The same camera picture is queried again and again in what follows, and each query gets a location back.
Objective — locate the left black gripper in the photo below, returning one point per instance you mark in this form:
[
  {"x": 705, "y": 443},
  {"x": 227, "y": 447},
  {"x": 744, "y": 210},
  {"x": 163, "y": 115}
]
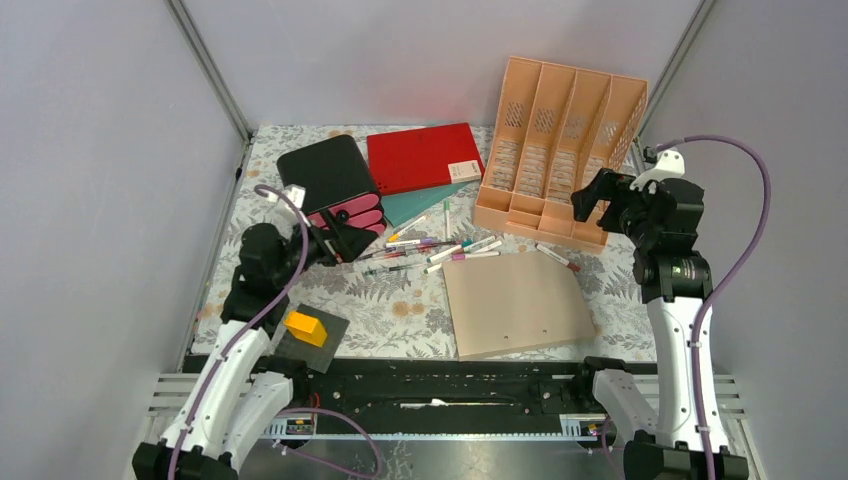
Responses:
[{"x": 343, "y": 244}]

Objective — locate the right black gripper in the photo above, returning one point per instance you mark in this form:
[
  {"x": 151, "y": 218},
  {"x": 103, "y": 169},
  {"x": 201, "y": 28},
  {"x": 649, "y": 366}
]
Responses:
[{"x": 607, "y": 185}]

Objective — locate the black pink drawer box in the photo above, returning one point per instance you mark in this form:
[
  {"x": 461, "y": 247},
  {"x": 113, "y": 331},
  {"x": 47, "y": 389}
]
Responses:
[{"x": 337, "y": 179}]

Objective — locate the red folder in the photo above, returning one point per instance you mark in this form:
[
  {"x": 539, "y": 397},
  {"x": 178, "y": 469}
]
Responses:
[{"x": 417, "y": 159}]

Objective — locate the beige folder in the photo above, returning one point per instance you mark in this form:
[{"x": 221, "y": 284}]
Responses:
[{"x": 514, "y": 303}]

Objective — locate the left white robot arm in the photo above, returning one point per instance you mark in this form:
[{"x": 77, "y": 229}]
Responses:
[{"x": 230, "y": 404}]

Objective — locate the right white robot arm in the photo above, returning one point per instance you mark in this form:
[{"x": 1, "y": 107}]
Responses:
[{"x": 683, "y": 438}]

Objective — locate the black gel pen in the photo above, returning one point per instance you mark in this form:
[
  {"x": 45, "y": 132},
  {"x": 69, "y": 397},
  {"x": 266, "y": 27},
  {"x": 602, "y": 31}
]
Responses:
[{"x": 396, "y": 268}]

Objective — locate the teal folder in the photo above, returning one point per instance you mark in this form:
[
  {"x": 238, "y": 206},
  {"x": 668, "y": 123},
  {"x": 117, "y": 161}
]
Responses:
[{"x": 400, "y": 208}]

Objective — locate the floral table mat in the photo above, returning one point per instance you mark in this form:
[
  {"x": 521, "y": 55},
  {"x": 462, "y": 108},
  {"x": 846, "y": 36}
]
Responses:
[{"x": 406, "y": 313}]

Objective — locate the purple capped white marker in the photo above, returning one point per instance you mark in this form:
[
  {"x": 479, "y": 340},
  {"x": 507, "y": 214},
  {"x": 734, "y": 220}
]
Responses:
[{"x": 410, "y": 243}]

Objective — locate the peach plastic file organizer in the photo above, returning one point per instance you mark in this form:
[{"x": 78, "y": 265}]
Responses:
[{"x": 557, "y": 126}]

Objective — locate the red capped white marker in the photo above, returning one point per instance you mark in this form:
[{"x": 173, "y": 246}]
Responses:
[{"x": 558, "y": 257}]

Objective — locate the green capped white marker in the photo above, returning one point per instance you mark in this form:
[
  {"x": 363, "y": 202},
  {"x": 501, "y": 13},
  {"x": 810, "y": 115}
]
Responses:
[{"x": 436, "y": 267}]

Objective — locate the yellow toy block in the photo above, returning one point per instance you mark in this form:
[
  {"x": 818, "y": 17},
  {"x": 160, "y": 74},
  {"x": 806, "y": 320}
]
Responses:
[{"x": 306, "y": 328}]

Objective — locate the teal capped white marker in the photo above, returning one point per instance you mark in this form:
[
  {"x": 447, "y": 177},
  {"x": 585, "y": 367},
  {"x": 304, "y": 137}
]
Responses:
[{"x": 459, "y": 248}]

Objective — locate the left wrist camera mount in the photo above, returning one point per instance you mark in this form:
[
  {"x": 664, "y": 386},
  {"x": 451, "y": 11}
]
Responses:
[{"x": 290, "y": 202}]

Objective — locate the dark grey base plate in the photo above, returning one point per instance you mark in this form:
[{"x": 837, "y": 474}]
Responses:
[{"x": 317, "y": 359}]

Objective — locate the black mounting rail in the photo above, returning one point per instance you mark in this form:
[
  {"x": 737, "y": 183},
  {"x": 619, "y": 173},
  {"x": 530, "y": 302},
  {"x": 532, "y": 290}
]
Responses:
[{"x": 496, "y": 400}]

